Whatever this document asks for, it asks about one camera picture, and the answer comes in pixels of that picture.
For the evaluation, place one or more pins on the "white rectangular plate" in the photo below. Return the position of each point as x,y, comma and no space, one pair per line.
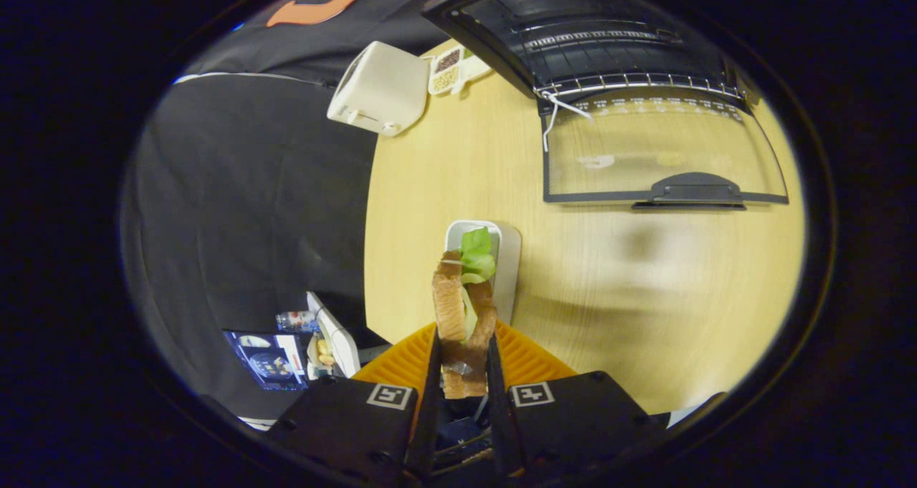
509,259

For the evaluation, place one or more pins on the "white plastic panel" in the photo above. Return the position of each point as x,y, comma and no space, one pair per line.
340,341

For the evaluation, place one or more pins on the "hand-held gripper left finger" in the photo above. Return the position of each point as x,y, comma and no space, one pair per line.
344,423

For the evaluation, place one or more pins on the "black backdrop cloth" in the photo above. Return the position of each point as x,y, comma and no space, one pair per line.
251,187

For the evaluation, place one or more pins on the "blue printed box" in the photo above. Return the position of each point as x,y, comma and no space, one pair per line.
265,362

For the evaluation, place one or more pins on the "clear water bottle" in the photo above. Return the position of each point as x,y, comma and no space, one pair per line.
297,321

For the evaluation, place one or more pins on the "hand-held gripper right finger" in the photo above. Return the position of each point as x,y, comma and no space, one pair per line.
573,416

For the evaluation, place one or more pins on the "black toaster oven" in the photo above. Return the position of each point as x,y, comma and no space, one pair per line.
609,29

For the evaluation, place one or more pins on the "white bread toaster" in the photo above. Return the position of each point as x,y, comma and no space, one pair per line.
380,87

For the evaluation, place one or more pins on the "lettuce sandwich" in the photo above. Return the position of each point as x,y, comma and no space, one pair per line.
451,309

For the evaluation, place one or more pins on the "white divided grain container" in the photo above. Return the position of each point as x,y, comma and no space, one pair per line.
448,72

